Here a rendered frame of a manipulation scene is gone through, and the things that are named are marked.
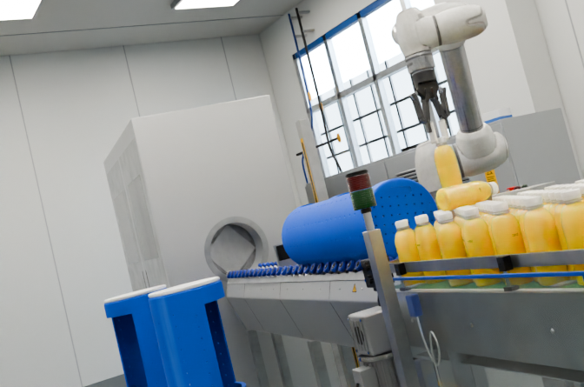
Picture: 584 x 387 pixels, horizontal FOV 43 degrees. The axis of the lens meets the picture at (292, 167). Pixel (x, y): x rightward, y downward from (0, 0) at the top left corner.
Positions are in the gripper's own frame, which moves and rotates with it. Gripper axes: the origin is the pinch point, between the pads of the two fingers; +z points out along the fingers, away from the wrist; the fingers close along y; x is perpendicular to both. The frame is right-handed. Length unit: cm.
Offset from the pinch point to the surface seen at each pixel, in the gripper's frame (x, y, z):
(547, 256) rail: 74, 30, 37
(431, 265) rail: 26, 30, 38
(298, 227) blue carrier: -85, 23, 20
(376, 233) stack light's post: 28, 45, 25
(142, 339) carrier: -119, 91, 50
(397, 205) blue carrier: -19.2, 10.7, 20.2
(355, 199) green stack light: 28, 48, 15
